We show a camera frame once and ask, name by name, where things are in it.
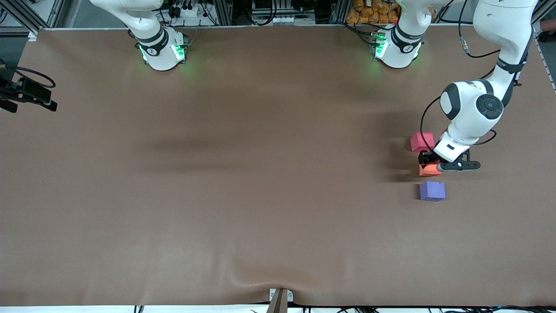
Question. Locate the aluminium frame profile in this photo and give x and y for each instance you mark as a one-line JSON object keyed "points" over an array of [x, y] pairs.
{"points": [[543, 13], [19, 15], [222, 12]]}

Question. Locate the orange foam block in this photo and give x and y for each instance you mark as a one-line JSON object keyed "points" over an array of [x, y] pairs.
{"points": [[429, 171]]}

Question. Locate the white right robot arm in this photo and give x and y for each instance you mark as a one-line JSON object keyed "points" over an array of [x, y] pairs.
{"points": [[160, 54]]}

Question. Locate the white power strip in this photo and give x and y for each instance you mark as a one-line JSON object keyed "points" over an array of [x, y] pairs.
{"points": [[186, 9]]}

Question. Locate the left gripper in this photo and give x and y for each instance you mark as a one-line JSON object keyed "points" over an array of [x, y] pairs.
{"points": [[427, 157]]}

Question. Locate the bag of orange items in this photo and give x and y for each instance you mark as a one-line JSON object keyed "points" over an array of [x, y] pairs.
{"points": [[369, 13]]}

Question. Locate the brown table mat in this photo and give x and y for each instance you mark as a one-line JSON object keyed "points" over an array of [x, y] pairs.
{"points": [[217, 174]]}

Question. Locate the silver corner bracket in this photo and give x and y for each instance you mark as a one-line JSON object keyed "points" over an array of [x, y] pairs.
{"points": [[33, 35]]}

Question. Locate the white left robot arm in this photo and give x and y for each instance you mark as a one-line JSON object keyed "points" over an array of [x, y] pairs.
{"points": [[467, 117]]}

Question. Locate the grey mat clamp bracket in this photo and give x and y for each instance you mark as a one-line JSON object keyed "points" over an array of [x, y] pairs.
{"points": [[281, 300]]}

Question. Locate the purple foam block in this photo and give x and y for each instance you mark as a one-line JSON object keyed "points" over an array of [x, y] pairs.
{"points": [[432, 191]]}

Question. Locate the pink foam block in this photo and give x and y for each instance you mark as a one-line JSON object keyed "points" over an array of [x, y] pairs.
{"points": [[420, 141]]}

